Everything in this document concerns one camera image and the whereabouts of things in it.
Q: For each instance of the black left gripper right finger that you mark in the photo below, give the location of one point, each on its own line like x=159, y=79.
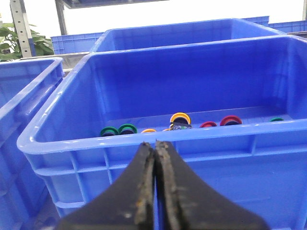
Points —
x=186, y=202

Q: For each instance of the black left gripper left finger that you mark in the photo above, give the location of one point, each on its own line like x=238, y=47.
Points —
x=126, y=205

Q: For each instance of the yellow push button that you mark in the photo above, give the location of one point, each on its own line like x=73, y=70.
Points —
x=180, y=121

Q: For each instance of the green push button left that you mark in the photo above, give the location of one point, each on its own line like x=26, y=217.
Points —
x=109, y=131

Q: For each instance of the green push button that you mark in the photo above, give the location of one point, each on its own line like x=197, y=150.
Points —
x=276, y=119
x=127, y=128
x=109, y=131

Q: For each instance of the yellow push button low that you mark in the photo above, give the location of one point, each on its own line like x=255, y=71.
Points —
x=148, y=130

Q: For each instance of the red push button small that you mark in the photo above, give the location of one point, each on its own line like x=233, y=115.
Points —
x=208, y=124

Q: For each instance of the blue button source bin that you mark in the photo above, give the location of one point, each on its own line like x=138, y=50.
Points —
x=260, y=165

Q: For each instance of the green push button far right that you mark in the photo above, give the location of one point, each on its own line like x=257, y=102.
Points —
x=276, y=119

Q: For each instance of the blue bin far left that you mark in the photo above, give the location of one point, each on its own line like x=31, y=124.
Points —
x=25, y=85

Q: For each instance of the blue crate background left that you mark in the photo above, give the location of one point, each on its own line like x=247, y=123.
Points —
x=74, y=43

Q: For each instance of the blue crate background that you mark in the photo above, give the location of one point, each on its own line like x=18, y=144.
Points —
x=74, y=43
x=287, y=27

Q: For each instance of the blue bin behind source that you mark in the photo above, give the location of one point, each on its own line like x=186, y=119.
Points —
x=180, y=34

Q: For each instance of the green leafy plant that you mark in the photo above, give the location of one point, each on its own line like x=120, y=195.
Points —
x=10, y=45

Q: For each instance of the blue crate background right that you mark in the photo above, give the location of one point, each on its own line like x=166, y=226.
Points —
x=287, y=27

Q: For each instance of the grey perforated metal post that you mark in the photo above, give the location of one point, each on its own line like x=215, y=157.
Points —
x=22, y=28

